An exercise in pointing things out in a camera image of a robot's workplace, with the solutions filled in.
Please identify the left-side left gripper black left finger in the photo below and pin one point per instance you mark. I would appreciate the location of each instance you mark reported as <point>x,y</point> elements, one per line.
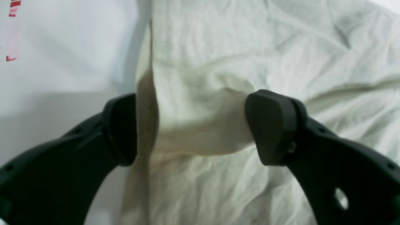
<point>55,182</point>

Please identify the red tape rectangle marking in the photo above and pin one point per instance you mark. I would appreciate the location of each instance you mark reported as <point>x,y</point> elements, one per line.
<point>12,32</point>

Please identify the left-side left gripper right finger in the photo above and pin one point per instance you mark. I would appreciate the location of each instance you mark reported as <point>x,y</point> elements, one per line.
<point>346,183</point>

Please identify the beige T-shirt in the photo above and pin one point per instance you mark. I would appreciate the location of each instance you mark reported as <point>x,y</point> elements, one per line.
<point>197,159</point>

